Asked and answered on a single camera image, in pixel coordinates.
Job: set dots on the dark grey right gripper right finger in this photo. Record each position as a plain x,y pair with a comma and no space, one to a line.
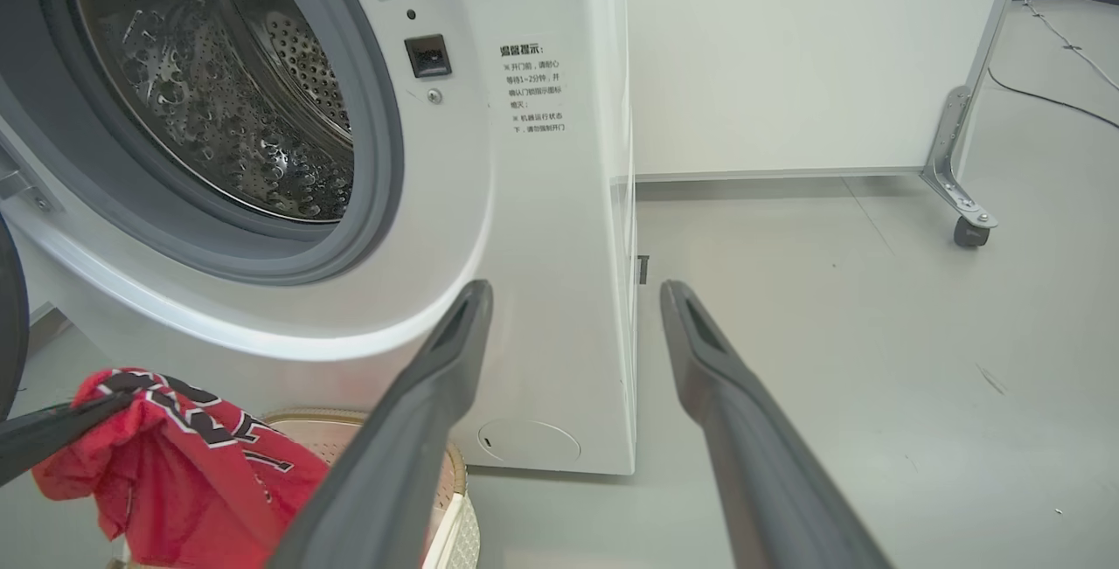
752,447

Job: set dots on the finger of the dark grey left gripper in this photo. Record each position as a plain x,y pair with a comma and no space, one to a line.
44,438

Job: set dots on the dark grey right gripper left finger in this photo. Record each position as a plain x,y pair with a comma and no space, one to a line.
393,447

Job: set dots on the red and white jersey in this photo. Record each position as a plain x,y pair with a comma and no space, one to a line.
192,482

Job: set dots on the cream perforated laundry basket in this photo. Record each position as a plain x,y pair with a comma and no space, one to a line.
450,499

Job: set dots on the white front-load washing machine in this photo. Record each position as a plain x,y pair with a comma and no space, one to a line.
542,289

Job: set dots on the black caster wheel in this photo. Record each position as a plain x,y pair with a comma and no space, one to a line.
971,232

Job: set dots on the white partition panel on stand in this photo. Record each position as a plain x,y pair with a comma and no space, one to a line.
787,53

